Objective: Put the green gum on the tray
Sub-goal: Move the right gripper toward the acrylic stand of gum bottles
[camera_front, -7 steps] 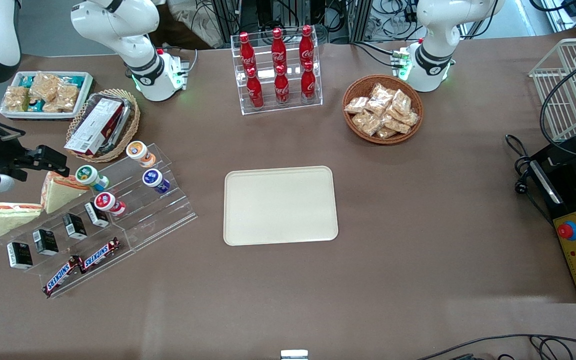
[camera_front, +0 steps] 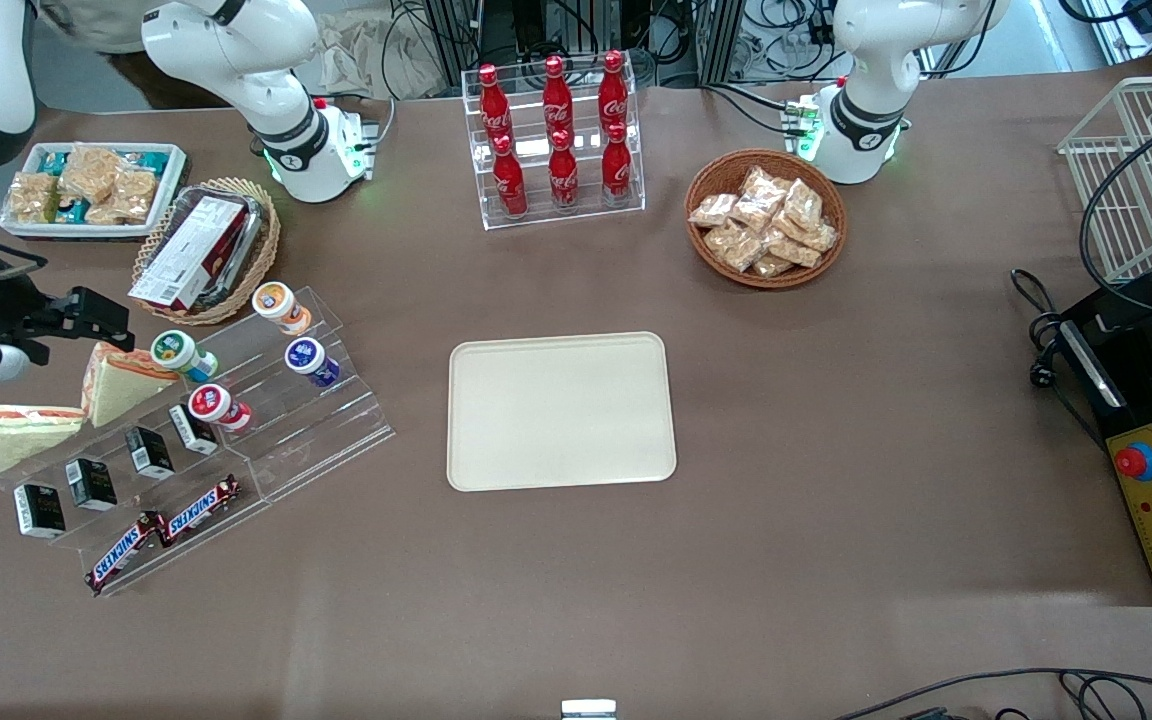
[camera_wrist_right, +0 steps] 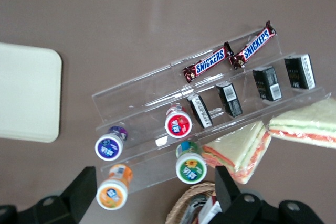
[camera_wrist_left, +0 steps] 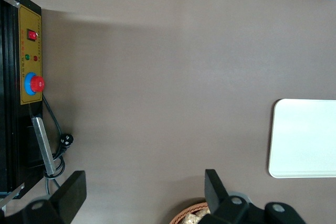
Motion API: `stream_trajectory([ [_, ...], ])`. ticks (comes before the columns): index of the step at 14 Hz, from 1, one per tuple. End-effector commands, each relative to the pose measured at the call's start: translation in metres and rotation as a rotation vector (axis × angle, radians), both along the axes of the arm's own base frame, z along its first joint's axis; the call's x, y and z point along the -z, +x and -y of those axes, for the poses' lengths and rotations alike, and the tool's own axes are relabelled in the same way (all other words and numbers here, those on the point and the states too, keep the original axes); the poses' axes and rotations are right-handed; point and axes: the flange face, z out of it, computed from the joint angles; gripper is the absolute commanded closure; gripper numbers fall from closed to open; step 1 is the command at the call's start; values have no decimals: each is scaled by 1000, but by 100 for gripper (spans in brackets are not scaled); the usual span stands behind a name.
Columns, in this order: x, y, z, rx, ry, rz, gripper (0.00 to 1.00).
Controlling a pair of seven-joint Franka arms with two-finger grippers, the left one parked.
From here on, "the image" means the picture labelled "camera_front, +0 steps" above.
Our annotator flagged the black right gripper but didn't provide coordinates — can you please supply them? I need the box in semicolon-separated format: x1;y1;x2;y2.
0;254;134;364

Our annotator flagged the green gum bottle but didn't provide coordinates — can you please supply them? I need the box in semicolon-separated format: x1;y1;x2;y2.
150;329;220;385

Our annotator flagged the red gum bottle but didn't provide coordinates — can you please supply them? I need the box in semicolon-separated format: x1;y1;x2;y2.
187;383;253;434

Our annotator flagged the white rectangular snack tray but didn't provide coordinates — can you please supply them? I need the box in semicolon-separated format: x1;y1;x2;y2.
0;141;189;242

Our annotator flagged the orange gum bottle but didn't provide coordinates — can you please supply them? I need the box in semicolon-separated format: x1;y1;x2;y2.
252;281;313;337

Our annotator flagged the purple gum bottle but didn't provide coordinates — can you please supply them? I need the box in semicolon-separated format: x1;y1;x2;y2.
284;337;342;390

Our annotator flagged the beige plastic tray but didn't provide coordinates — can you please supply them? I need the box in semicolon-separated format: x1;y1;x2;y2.
447;331;678;493

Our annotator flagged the triangular packed sandwich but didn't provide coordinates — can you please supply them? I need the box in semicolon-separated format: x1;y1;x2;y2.
80;341;184;430
0;403;88;479

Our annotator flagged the red and white box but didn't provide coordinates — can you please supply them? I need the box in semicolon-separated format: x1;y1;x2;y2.
128;195;249;313

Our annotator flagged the clear cracker packet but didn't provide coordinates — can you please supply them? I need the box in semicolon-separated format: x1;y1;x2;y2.
60;144;124;202
7;171;60;225
85;169;159;225

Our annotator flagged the small black carton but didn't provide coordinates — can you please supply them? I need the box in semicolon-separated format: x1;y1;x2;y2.
125;426;177;481
13;482;68;542
168;403;220;457
65;457;120;513

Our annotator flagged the oval light wicker basket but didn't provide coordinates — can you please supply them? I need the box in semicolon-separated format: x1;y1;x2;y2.
132;177;283;327

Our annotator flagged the black plastic food container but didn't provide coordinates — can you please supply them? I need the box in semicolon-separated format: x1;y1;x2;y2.
158;184;269;311

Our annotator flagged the Snickers chocolate bar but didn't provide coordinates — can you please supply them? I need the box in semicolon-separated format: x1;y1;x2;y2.
157;474;241;547
85;511;166;595

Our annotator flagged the clear acrylic stepped stand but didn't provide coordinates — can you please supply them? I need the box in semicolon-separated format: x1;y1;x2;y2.
0;400;275;599
174;286;397;504

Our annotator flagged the red cola bottle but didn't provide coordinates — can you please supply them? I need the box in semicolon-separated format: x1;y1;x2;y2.
477;64;512;146
598;50;630;136
602;122;634;205
492;134;528;219
543;55;575;141
548;128;580;211

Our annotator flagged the clear acrylic bottle rack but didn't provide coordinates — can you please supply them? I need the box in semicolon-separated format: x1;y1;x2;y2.
462;60;647;232

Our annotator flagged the round brown wicker basket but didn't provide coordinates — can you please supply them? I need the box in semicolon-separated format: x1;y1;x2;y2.
684;149;848;291

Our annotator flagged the grey aluminium frame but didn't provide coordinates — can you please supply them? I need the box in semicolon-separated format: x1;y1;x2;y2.
694;0;749;86

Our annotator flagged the black coiled power cable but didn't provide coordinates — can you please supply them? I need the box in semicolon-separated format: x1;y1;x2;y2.
1010;266;1072;393

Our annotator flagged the black looped cable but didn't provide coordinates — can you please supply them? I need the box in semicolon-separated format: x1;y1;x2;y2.
1079;98;1152;323

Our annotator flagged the thin black table cable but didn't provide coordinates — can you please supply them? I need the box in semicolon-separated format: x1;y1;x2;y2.
831;666;1152;720

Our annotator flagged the white wire basket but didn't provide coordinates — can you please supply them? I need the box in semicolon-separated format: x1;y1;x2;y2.
1055;74;1152;287

